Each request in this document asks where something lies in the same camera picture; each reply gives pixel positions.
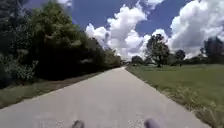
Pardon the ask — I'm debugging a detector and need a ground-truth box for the grass verge strip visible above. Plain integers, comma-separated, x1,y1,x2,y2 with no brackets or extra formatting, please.
0,68,111,110

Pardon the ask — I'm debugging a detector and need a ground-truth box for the green grass field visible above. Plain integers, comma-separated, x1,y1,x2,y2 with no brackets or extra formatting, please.
125,63,224,128

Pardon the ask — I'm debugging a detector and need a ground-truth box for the grey paved path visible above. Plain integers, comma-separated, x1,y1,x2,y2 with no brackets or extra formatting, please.
0,65,212,128

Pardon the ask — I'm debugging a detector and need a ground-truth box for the row of trees and bushes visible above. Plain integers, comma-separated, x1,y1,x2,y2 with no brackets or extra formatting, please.
0,0,124,90

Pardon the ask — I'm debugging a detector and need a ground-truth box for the large lone tree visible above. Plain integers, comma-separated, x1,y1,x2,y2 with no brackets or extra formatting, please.
144,33,171,68

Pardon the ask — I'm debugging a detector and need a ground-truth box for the distant tree line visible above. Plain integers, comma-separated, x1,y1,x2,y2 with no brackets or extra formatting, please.
130,35,224,66

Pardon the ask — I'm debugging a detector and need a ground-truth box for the robot's own part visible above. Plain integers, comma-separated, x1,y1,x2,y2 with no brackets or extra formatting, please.
71,119,86,128
143,118,162,128

